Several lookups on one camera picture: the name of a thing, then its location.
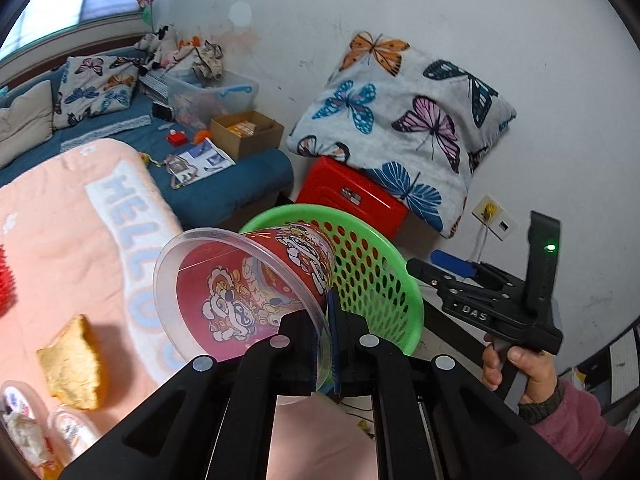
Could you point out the red printed cup clear lid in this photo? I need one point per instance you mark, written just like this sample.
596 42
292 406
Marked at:
235 300

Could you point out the green plastic basket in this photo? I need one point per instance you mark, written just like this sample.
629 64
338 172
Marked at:
380 280

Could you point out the person's right hand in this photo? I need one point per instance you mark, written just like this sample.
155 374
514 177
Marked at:
537 375

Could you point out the white wall socket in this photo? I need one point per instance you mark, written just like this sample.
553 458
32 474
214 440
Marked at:
492 215

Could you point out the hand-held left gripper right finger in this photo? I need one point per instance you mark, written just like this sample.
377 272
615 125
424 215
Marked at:
336 340

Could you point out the brown cardboard box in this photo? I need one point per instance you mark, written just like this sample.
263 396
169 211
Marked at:
255 142

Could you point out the green hanging ornament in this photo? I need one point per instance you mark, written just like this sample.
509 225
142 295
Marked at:
146 0

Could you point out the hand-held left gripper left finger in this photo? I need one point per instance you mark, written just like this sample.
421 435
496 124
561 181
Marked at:
305 355

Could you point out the clear plastic storage box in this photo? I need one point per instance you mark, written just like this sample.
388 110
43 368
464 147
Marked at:
220 95

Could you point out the printed leaflet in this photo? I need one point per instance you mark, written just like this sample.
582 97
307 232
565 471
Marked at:
200 162

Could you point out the orange ball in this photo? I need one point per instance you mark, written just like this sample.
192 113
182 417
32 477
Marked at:
201 136

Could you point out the blue sofa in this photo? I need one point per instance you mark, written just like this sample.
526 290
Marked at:
240 180

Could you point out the beige patterned cloth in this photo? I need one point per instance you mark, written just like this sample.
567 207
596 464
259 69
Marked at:
210 60

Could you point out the yogurt cup with fruit lid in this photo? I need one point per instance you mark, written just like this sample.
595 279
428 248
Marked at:
20 425

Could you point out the beige pillow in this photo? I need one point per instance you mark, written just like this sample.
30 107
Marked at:
25 120

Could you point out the pink and orange plush toy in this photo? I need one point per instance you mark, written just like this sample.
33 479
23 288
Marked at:
184 49

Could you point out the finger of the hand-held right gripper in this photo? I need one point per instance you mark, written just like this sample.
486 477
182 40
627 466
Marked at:
452 262
430 275

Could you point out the black and white plush cow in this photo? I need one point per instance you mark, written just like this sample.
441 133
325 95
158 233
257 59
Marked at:
157 45

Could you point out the red plastic crate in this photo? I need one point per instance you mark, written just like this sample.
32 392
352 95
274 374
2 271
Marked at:
340 185

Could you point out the red foam fruit net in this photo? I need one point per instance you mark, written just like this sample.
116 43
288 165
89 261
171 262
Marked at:
5 285

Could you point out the large butterfly print pillow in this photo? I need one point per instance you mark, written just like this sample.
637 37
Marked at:
400 110

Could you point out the small butterfly print pillow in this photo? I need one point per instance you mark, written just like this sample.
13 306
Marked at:
95 90

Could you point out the small red box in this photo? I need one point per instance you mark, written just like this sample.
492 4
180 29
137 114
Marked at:
177 138

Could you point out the clear plastic cup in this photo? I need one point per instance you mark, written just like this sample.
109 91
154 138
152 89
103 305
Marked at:
72 430

